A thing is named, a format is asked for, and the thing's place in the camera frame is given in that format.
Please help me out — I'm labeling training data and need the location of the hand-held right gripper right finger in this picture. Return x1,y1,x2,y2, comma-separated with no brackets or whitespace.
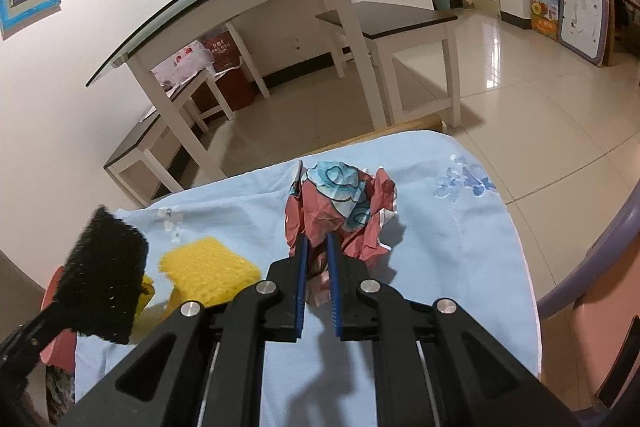
326,233,583,427

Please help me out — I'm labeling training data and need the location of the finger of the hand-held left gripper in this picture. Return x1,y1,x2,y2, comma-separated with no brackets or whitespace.
10,306,76,358

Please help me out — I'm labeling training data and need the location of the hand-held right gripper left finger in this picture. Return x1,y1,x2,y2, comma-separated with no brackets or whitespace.
57,234,311,427

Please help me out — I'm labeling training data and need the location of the pink plastic bucket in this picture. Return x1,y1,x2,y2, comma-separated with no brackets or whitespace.
39,266,77,367

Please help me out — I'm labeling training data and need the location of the black foam net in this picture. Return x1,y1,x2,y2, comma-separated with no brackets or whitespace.
56,206,150,345

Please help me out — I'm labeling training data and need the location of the floral paper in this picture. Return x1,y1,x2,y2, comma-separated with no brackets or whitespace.
284,161,398,308

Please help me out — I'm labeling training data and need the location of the yellow foam net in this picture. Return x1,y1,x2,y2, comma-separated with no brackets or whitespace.
159,236,262,308

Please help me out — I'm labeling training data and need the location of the floral light blue blanket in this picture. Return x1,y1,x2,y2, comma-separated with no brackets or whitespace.
72,129,543,427

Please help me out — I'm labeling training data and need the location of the dark-top white bench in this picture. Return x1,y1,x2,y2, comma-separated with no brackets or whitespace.
315,1,462,130
102,69,236,208

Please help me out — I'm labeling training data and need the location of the dark red bin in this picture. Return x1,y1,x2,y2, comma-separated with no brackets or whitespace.
192,29,256,112

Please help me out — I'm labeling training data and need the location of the clear plastic storage box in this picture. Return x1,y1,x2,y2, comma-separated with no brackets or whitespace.
150,42,216,90

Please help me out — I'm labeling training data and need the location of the pink purple plastic chair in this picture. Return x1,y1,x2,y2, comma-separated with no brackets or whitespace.
535,184,640,427

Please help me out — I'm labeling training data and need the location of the colourful cardboard box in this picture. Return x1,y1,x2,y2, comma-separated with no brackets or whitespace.
529,0,560,42

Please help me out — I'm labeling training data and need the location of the purple framed drawing board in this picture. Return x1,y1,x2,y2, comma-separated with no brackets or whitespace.
556,0,612,66

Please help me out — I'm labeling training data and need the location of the wooden desk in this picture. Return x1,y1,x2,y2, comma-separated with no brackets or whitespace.
529,0,640,68

